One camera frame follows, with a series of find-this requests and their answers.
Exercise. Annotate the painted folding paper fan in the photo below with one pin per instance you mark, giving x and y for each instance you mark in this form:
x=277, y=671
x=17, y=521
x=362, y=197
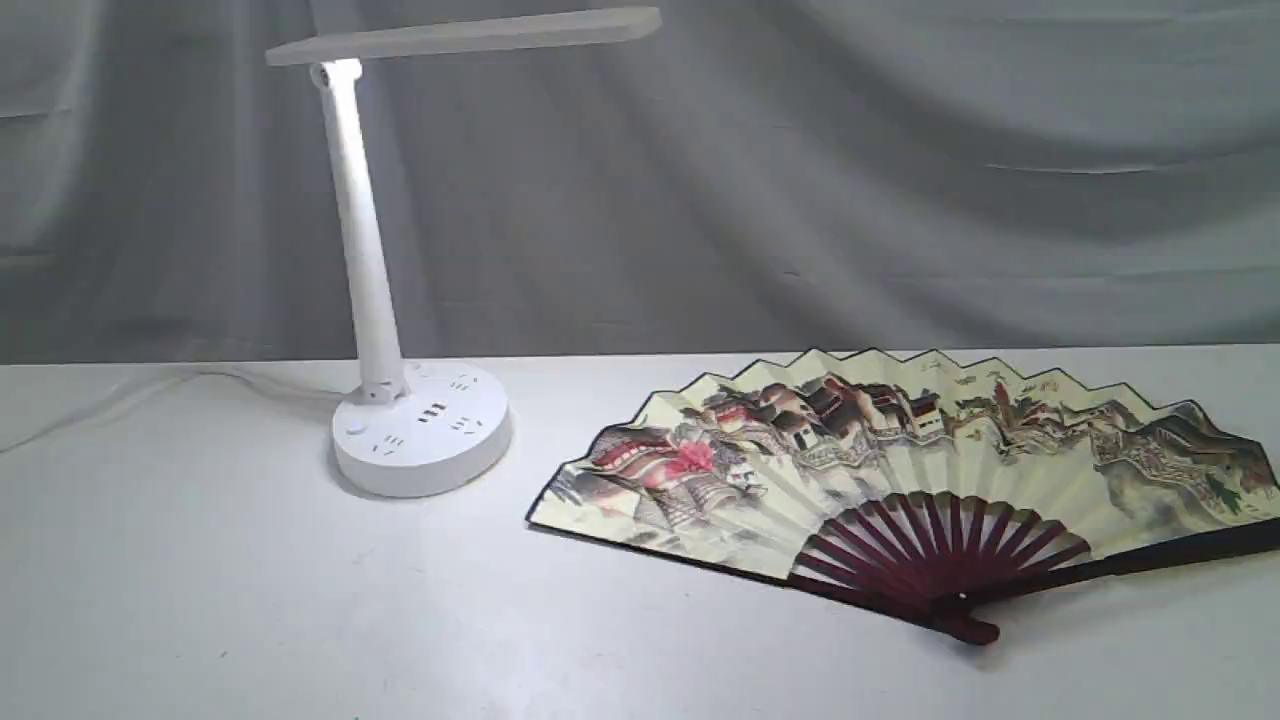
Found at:
x=916, y=487

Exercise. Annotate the white desk lamp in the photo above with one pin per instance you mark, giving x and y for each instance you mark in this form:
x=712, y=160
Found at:
x=416, y=430

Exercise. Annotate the grey backdrop cloth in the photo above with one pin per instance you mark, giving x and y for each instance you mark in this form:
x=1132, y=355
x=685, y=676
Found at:
x=756, y=175

